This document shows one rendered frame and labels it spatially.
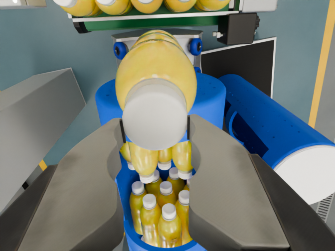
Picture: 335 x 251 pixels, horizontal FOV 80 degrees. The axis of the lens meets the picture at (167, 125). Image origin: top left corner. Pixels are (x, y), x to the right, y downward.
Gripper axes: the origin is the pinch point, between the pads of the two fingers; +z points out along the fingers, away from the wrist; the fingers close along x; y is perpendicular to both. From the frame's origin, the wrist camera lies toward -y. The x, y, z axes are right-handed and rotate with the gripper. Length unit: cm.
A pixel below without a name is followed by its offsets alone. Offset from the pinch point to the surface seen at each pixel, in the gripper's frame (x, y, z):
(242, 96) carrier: 42, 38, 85
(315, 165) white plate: 50, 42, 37
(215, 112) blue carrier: 10.3, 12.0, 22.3
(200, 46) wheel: 11.2, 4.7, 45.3
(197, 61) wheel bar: 11, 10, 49
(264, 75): 74, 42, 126
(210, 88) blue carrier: 10.5, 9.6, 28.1
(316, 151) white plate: 48, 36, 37
